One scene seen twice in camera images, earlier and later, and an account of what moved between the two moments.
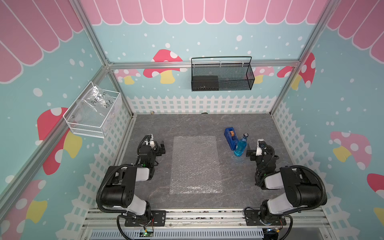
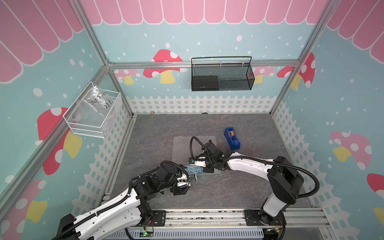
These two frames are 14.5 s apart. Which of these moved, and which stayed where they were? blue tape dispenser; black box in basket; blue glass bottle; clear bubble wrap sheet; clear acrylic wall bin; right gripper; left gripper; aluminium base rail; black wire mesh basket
Moved: left gripper; clear bubble wrap sheet; blue glass bottle; right gripper
Stayed: clear acrylic wall bin; black box in basket; black wire mesh basket; blue tape dispenser; aluminium base rail
